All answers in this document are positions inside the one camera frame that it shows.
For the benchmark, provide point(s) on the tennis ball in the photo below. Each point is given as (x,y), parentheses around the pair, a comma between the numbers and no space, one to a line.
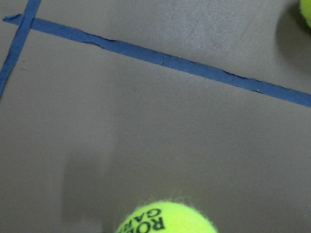
(166,217)
(305,10)

